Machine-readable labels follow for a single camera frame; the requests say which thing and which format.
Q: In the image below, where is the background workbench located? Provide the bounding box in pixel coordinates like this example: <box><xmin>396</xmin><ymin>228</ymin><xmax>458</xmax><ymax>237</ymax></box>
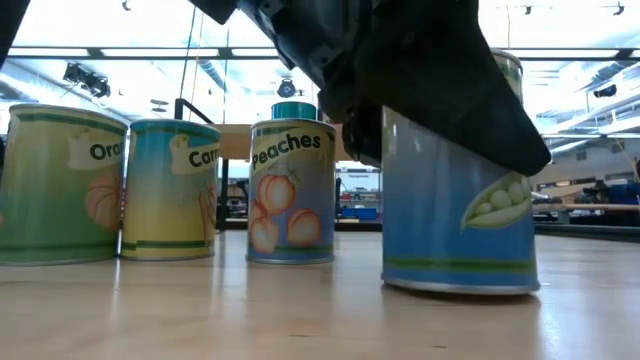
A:
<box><xmin>532</xmin><ymin>177</ymin><xmax>640</xmax><ymax>241</ymax></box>

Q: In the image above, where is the Oranges label can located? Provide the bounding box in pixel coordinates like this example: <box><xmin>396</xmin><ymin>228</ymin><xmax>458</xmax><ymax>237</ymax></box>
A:
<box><xmin>0</xmin><ymin>103</ymin><xmax>130</xmax><ymax>267</ymax></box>

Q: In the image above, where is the wooden shelf with black legs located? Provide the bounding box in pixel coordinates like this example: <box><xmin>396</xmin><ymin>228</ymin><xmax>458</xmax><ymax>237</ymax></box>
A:
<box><xmin>173</xmin><ymin>98</ymin><xmax>351</xmax><ymax>232</ymax></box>

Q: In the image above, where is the round black ceiling camera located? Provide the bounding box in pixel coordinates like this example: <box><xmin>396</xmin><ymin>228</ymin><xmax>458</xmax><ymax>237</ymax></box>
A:
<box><xmin>276</xmin><ymin>77</ymin><xmax>298</xmax><ymax>100</ymax></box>

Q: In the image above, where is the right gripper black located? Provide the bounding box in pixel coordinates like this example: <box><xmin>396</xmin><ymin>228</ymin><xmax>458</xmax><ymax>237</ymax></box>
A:
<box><xmin>238</xmin><ymin>0</ymin><xmax>552</xmax><ymax>178</ymax></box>

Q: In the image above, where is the Peaches label can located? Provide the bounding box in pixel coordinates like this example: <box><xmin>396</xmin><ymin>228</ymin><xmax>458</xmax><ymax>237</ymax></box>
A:
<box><xmin>245</xmin><ymin>117</ymin><xmax>338</xmax><ymax>265</ymax></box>

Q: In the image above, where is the Carrots label can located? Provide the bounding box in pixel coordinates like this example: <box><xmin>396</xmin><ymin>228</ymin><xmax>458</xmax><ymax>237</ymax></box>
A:
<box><xmin>120</xmin><ymin>118</ymin><xmax>222</xmax><ymax>262</ymax></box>

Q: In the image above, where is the black overhead frame beam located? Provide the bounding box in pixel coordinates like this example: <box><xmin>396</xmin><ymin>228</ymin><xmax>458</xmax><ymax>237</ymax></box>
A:
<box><xmin>7</xmin><ymin>45</ymin><xmax>640</xmax><ymax>62</ymax></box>

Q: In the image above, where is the teal rimmed can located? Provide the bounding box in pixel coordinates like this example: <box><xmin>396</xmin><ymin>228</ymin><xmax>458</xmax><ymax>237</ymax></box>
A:
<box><xmin>271</xmin><ymin>101</ymin><xmax>319</xmax><ymax>121</ymax></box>

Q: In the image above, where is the black ceiling spotlight cluster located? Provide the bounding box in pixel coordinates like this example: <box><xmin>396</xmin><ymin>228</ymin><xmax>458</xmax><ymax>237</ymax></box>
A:
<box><xmin>62</xmin><ymin>62</ymin><xmax>112</xmax><ymax>100</ymax></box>

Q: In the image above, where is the blue storage bin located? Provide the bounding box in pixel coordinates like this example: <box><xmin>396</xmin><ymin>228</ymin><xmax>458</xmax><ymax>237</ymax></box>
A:
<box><xmin>341</xmin><ymin>207</ymin><xmax>379</xmax><ymax>221</ymax></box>

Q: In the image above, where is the blue sweet peas can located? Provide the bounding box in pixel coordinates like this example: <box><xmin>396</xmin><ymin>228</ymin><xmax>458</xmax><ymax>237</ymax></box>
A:
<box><xmin>381</xmin><ymin>47</ymin><xmax>542</xmax><ymax>296</ymax></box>

